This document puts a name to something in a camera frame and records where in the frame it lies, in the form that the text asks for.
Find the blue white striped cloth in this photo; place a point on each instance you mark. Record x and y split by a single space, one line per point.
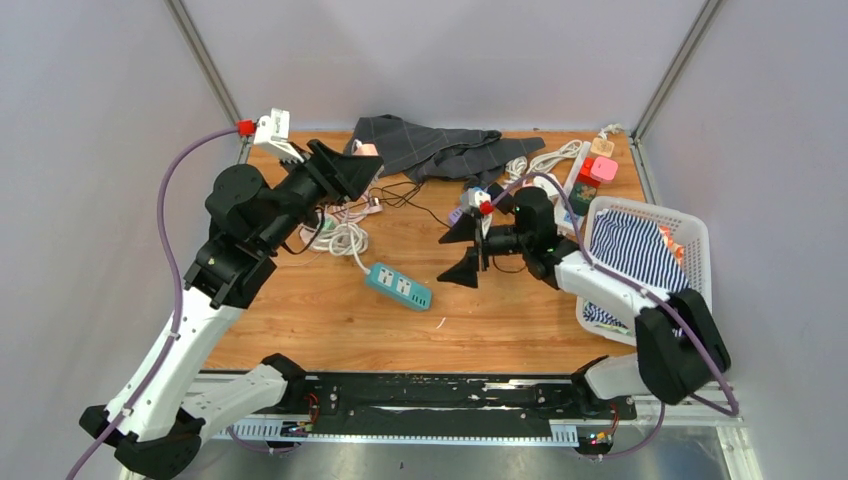
640 248

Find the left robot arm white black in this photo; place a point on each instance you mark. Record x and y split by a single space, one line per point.
155 429

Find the teal power strip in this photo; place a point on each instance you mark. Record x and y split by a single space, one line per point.
399 287

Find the white square plug adapter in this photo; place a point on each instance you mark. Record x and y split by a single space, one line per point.
548 183

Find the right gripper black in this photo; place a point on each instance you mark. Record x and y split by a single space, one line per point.
465 271

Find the dark green plug adapter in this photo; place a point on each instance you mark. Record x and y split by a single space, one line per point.
580 197

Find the pink USB charger plug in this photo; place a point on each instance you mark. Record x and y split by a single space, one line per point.
360 148

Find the long white power strip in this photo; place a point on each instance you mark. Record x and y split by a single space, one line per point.
561 213

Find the dark grey checked cloth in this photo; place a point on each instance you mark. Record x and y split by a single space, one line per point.
477 157

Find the black power adapter brick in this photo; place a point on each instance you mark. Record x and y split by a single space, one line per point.
504 200

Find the red plug adapter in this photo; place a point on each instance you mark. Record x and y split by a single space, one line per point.
584 176

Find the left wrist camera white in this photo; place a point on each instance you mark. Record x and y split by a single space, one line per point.
272 136

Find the beige tag adapter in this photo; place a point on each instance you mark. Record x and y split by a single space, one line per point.
601 147

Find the round pink power socket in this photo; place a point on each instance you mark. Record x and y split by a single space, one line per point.
308 234

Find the white plastic basket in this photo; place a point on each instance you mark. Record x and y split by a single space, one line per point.
687 230

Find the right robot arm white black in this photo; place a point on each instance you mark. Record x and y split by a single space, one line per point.
678 346

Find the pink square plug adapter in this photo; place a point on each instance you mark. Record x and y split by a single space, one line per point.
603 169

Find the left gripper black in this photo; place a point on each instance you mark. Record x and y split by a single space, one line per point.
347 173

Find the black mounting base rail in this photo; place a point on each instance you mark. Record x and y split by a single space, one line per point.
445 405

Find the purple USB power strip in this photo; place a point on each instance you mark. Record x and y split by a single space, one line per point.
455 215

